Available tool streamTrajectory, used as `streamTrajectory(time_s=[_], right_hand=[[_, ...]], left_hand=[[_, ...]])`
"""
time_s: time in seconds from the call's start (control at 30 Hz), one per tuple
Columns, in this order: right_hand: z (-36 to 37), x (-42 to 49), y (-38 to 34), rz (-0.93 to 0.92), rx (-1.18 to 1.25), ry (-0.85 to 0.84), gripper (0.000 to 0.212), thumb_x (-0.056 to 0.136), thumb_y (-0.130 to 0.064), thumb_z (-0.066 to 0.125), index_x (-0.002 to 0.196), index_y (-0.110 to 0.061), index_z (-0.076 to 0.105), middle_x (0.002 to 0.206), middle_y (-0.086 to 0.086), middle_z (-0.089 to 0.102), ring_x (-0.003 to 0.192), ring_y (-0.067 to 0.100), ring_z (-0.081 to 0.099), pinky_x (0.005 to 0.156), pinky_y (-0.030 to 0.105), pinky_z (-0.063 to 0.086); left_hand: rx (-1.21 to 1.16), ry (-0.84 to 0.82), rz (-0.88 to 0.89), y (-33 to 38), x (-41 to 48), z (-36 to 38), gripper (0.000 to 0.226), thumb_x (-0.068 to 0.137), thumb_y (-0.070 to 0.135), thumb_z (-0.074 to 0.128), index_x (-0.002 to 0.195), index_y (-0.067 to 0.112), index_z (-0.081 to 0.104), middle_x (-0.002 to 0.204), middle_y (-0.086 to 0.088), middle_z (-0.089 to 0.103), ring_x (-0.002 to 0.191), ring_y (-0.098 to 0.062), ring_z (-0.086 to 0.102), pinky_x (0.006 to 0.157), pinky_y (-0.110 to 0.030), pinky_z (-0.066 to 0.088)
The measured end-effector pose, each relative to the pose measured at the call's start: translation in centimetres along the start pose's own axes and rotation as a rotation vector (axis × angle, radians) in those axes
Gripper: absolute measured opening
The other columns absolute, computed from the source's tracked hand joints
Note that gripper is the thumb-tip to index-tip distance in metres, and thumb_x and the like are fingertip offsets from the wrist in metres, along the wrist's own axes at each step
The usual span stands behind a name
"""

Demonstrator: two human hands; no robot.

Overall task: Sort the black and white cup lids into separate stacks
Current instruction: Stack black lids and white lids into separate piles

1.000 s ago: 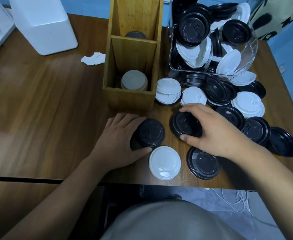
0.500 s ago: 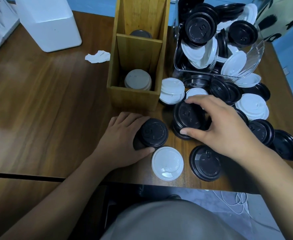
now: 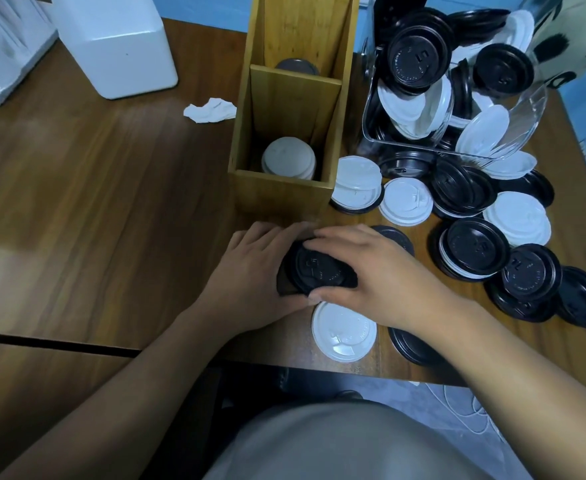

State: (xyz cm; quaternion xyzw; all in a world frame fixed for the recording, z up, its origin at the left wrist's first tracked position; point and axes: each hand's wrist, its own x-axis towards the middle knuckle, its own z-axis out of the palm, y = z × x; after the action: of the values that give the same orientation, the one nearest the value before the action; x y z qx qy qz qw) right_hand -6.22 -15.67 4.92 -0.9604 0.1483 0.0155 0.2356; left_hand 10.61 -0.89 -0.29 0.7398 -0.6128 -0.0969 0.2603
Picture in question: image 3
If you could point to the person's left hand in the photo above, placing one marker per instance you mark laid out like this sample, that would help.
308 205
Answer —
243 289

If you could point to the person's right hand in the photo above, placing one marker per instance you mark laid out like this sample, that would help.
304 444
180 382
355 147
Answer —
398 289

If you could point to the white domed cup lid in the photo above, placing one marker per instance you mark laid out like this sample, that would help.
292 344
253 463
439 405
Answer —
343 334

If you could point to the pile of black and white cup lids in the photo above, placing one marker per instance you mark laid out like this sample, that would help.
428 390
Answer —
477 247

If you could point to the wooden three-compartment organizer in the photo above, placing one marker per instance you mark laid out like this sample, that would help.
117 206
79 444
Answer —
273 194

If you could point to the person's left forearm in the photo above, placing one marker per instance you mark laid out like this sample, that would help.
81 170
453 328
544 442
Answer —
113 404

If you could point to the person's right forearm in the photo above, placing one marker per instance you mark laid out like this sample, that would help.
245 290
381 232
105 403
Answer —
532 394

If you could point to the white foam box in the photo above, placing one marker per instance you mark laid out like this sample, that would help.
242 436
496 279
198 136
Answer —
118 49

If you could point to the dark shoe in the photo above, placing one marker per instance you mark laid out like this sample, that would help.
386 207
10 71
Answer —
349 395

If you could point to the grey shirt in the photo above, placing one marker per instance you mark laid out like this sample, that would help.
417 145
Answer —
348 449

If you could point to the crumpled white tissue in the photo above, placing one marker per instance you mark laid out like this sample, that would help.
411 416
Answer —
210 110

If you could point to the clear plastic container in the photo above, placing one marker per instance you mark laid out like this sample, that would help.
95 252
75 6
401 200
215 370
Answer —
530 114

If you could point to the cream tote bag black print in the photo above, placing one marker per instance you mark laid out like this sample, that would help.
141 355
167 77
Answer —
572 39

